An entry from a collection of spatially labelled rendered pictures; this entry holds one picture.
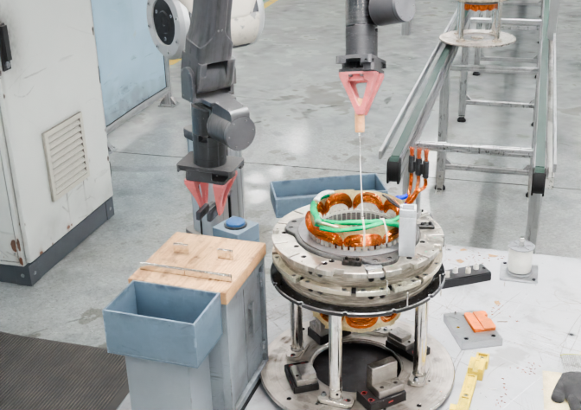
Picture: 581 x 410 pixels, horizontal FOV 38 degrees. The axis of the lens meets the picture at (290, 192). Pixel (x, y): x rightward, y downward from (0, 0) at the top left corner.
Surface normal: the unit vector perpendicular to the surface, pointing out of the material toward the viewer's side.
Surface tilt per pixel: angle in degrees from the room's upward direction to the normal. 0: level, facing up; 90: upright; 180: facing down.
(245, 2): 90
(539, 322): 0
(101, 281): 0
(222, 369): 90
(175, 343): 90
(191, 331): 90
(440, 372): 0
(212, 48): 105
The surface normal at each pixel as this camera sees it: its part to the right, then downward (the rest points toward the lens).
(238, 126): 0.60, 0.34
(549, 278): -0.03, -0.92
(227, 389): -0.32, 0.38
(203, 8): -0.77, 0.28
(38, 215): 0.96, 0.08
